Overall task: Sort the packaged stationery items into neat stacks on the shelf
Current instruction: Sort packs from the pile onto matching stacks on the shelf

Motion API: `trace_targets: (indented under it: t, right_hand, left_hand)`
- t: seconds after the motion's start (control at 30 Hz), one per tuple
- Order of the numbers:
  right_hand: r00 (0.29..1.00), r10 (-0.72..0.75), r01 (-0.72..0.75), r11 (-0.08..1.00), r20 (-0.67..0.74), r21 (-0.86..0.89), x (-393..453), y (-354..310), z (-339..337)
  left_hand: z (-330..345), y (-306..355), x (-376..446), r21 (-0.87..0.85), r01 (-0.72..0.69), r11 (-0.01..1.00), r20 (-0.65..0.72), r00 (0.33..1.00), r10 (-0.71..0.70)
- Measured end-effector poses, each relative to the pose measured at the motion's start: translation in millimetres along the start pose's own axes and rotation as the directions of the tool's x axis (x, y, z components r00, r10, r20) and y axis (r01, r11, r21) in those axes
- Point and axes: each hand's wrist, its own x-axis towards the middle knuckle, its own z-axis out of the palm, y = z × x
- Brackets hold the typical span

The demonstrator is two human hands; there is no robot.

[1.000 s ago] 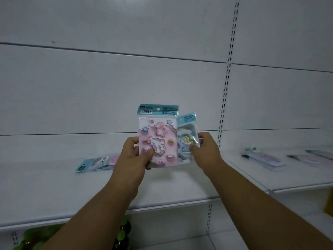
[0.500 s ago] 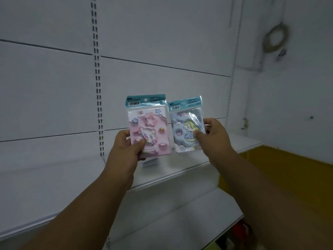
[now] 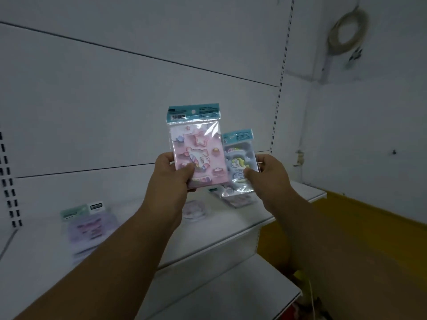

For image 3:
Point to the person's right thumb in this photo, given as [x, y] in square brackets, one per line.
[253, 175]

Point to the person's left hand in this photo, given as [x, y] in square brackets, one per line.
[166, 186]

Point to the person's right forearm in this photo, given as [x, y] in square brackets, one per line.
[337, 259]

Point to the person's left forearm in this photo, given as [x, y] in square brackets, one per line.
[110, 256]

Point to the person's right hand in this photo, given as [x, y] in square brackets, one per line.
[272, 181]

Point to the white metal shelf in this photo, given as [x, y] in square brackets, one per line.
[233, 293]
[40, 259]

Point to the round clear plastic case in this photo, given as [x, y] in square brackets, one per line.
[194, 210]

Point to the clear sticker packet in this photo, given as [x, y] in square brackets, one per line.
[235, 198]

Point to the person's left thumb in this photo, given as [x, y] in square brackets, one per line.
[186, 171]

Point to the purple sticker packet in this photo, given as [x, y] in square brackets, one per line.
[90, 226]

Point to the slotted white shelf upright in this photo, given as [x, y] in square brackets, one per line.
[9, 183]
[282, 79]

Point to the blue unicorn sticker packet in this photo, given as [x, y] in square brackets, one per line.
[238, 153]

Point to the yellow packet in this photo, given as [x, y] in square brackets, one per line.
[302, 279]

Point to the pink sticker packet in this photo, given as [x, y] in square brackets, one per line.
[203, 146]

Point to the small wall bracket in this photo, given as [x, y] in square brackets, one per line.
[299, 158]

